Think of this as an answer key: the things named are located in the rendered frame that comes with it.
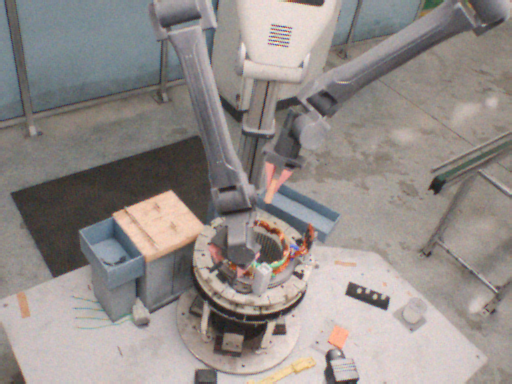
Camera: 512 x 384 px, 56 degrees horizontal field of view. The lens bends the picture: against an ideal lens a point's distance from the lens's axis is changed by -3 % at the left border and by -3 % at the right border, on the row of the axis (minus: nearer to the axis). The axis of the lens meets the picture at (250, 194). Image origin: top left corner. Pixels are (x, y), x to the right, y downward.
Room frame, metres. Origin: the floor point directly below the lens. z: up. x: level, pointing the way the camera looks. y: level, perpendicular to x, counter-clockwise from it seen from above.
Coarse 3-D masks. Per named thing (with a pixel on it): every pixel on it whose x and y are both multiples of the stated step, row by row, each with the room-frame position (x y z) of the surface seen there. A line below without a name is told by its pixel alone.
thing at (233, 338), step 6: (228, 330) 0.78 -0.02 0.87; (234, 330) 0.79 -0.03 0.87; (240, 330) 0.79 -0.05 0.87; (228, 336) 0.77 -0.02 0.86; (234, 336) 0.77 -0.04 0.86; (240, 336) 0.78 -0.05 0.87; (228, 342) 0.77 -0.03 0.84; (234, 342) 0.77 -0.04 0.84; (240, 342) 0.77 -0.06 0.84; (222, 348) 0.75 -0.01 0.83; (228, 348) 0.75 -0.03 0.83; (234, 348) 0.75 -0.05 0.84; (240, 348) 0.76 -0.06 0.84
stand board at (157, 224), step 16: (128, 208) 0.99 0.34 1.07; (144, 208) 1.00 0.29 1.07; (160, 208) 1.02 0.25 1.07; (176, 208) 1.03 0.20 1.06; (128, 224) 0.93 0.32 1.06; (144, 224) 0.94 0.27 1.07; (160, 224) 0.95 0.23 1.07; (176, 224) 0.97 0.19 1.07; (192, 224) 0.98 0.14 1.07; (144, 240) 0.88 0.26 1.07; (160, 240) 0.90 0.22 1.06; (176, 240) 0.91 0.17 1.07; (192, 240) 0.94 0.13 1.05; (144, 256) 0.83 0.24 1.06; (160, 256) 0.86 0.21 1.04
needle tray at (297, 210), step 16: (288, 192) 1.22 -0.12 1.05; (272, 208) 1.13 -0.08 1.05; (288, 208) 1.17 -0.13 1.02; (304, 208) 1.19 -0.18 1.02; (320, 208) 1.18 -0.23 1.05; (288, 224) 1.12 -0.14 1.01; (304, 224) 1.08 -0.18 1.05; (320, 224) 1.13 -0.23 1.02; (336, 224) 1.13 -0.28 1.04; (320, 240) 1.06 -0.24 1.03
